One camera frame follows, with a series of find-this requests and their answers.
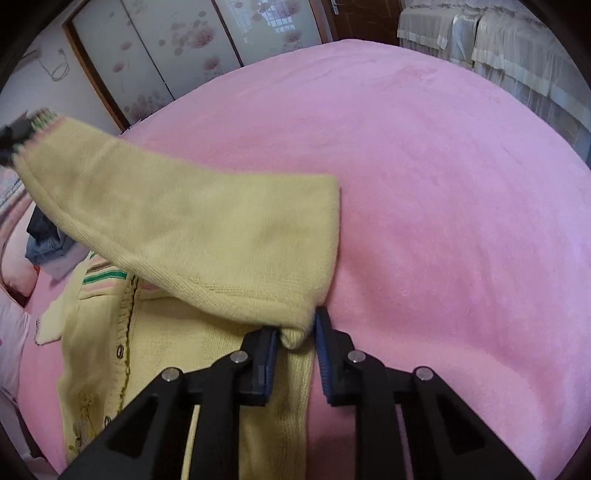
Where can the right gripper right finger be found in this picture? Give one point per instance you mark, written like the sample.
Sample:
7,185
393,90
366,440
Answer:
408,425

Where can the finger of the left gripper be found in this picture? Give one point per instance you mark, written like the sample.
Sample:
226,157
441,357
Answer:
15,135

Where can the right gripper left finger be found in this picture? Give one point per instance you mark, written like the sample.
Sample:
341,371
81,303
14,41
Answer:
185,419

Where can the yellow knitted striped cardigan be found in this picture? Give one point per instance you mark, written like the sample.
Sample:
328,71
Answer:
183,262

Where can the navy red folded garment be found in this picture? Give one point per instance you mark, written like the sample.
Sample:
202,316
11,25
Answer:
40,227

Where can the folded blue jeans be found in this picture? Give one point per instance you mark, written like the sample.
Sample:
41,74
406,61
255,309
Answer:
46,245

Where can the folded pale pink garment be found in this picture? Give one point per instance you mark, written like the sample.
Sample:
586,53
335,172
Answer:
60,267

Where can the floral sliding wardrobe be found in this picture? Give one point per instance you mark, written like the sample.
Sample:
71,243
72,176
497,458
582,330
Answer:
141,55

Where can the pink pillow with orange print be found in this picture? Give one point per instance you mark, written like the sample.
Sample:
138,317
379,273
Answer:
18,274

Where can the brown wooden door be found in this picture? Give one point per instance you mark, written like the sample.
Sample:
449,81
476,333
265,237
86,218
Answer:
369,20

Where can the lace-covered sofa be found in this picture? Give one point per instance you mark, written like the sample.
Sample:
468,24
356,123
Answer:
505,43

